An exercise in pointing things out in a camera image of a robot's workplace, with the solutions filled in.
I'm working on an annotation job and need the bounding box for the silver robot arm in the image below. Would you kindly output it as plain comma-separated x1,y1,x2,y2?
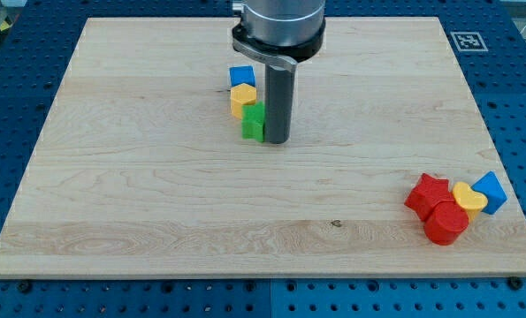
232,0,326,73

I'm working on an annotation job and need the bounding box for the green star block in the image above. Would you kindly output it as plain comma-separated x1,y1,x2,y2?
241,102,265,142

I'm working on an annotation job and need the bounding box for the yellow hexagon block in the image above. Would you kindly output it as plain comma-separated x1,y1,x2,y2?
230,83,257,119

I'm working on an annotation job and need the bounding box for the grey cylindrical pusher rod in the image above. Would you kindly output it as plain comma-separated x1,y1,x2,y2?
264,65,295,144

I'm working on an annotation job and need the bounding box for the blue square block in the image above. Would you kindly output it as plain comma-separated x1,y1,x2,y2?
229,65,256,87

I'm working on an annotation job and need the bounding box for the light wooden board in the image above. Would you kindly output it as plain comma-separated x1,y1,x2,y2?
0,17,526,279

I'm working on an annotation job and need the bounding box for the red star block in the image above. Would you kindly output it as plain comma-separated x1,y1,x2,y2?
404,173,454,222

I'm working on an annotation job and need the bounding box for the red cylinder block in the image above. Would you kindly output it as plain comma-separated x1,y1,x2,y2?
423,201,469,246

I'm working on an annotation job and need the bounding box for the yellow heart block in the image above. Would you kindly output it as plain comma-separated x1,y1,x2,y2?
452,182,489,223

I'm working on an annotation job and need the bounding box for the blue diamond block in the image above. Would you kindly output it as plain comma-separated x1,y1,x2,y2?
472,171,507,215

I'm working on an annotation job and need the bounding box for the white fiducial marker tag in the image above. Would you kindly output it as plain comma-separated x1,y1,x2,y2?
450,31,488,52

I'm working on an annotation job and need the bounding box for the black bolt front left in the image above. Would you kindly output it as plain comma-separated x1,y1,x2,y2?
16,280,32,294

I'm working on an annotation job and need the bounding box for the black bolt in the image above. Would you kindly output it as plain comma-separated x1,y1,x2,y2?
16,280,32,294
507,276,523,291

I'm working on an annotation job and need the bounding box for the black bolt front right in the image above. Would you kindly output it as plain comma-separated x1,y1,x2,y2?
507,276,523,291

